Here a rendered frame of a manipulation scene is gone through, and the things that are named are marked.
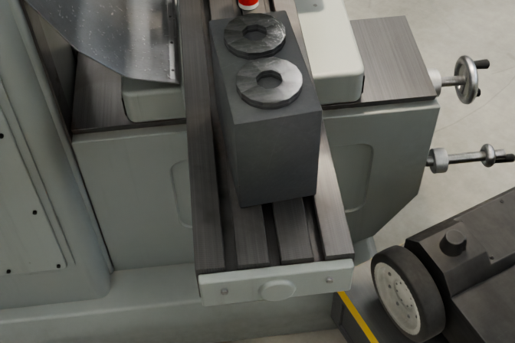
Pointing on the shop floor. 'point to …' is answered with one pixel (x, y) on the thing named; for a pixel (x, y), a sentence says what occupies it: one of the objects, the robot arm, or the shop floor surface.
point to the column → (41, 165)
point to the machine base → (168, 311)
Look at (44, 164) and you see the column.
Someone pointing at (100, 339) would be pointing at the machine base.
